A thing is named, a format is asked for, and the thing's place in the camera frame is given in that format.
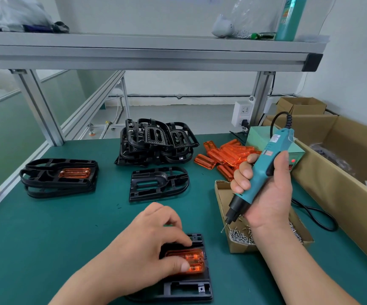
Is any person's left hand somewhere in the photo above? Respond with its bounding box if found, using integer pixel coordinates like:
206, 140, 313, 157
106, 202, 193, 296

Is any person's right hand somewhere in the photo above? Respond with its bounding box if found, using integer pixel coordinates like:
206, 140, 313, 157
230, 151, 294, 233

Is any teal electric screwdriver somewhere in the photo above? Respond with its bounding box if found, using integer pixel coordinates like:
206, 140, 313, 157
220, 128, 295, 234

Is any orange reflector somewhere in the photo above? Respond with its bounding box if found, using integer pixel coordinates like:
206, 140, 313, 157
164, 248, 206, 274
58, 168, 92, 179

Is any black plastic frame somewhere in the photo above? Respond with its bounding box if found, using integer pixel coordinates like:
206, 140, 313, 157
20, 158, 99, 189
21, 178, 98, 199
124, 233, 214, 304
129, 166, 190, 204

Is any person's right forearm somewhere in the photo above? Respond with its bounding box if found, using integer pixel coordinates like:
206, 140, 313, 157
250, 224, 362, 305

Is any person's left forearm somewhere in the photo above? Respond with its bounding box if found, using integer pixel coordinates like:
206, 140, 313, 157
48, 246, 134, 305

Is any pile of orange reflectors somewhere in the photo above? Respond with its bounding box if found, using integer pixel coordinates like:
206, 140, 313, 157
194, 139, 263, 182

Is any green power supply box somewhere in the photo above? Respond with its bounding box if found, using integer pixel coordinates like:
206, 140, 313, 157
245, 125, 306, 172

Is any small cardboard screw box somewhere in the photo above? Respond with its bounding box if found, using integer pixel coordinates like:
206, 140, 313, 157
215, 180, 314, 254

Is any small open cardboard box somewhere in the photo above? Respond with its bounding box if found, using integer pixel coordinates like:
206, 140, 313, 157
276, 97, 327, 116

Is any heap of silver screws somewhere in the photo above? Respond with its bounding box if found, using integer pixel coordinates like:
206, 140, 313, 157
228, 217, 304, 246

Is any large open cardboard box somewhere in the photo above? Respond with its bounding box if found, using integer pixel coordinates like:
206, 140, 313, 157
262, 114, 367, 277

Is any pile of black plastic frames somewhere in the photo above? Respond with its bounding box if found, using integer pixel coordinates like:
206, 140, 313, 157
114, 118, 200, 169

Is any teal spray can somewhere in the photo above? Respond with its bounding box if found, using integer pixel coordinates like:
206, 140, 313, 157
274, 0, 308, 42

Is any white rounded object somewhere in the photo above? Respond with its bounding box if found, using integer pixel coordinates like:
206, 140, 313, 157
211, 14, 236, 38

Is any clear plastic bag of screws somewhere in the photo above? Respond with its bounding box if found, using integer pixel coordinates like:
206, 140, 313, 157
228, 0, 286, 40

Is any white crumpled cloth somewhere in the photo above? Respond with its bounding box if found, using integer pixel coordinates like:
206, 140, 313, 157
0, 0, 55, 32

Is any black coiled screwdriver cable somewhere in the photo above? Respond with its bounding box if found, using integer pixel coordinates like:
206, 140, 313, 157
269, 111, 293, 139

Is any white wall socket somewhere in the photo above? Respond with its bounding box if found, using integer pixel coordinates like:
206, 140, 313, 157
231, 101, 254, 128

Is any black power cable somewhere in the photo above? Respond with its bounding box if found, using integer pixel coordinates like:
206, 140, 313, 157
290, 198, 339, 232

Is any grey wall conduit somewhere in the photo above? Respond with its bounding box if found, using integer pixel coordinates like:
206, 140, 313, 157
107, 93, 298, 100

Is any aluminium table rail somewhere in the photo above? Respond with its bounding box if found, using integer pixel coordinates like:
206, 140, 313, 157
61, 70, 130, 141

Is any aluminium shelf frame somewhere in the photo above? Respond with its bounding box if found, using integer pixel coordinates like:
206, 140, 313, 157
0, 31, 328, 147

